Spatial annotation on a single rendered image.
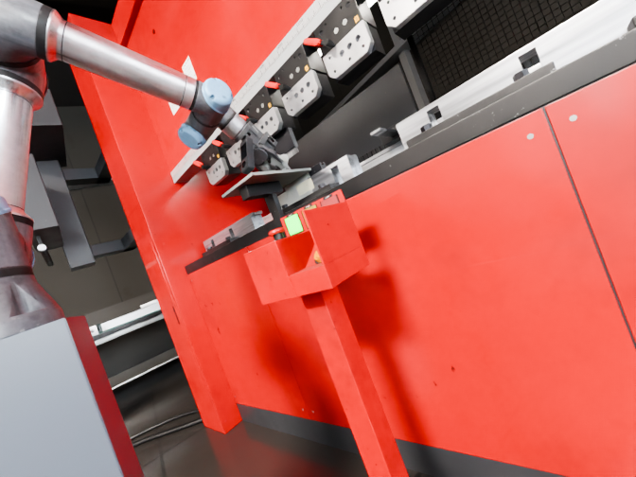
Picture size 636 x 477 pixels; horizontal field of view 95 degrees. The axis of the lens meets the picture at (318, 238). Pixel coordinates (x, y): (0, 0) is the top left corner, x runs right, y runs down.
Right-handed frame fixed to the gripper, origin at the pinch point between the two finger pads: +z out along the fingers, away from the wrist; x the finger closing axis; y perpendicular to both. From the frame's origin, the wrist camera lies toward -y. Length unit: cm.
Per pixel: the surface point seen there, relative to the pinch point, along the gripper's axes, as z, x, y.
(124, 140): -53, 86, 28
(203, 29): -51, 16, 49
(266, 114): -15.9, 0.2, 18.1
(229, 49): -39, 7, 38
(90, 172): -62, 141, 29
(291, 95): -15.0, -13.9, 17.3
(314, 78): -14.1, -24.2, 16.8
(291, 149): -2.4, -2.3, 11.4
